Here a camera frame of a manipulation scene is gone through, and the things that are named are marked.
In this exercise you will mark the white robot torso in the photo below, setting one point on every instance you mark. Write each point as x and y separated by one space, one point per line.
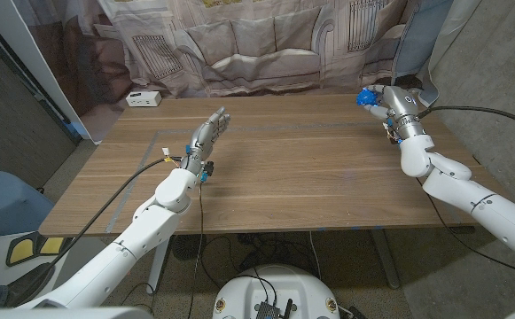
279 283

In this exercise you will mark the white power strip box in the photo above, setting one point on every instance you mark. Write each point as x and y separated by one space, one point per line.
143 98

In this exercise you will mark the white platform with yellow marks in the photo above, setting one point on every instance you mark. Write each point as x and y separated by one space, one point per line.
26 248

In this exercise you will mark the blue grey chair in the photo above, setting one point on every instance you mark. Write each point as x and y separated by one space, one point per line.
4 204

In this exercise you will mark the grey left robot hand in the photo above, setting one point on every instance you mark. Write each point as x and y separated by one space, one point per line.
204 142

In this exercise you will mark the white upright panel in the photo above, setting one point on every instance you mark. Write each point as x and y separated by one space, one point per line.
31 57

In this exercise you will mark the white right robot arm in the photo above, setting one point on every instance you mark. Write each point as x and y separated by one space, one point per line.
483 204

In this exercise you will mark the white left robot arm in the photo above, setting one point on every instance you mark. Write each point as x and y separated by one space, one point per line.
159 212

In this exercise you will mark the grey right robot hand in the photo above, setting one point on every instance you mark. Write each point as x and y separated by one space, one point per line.
401 106

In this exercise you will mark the white table leg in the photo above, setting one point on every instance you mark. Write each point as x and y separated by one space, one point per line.
157 270

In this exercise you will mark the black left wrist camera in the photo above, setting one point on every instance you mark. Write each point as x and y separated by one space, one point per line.
208 168

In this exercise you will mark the round black floor fan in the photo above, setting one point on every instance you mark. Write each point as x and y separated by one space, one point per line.
186 248

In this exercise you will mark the blue spiky stress ball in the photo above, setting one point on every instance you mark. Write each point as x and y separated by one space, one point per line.
364 98

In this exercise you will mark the grey table leg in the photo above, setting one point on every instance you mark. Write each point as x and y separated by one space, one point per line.
385 261

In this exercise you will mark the black antenna device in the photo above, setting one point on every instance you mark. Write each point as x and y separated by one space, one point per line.
268 310

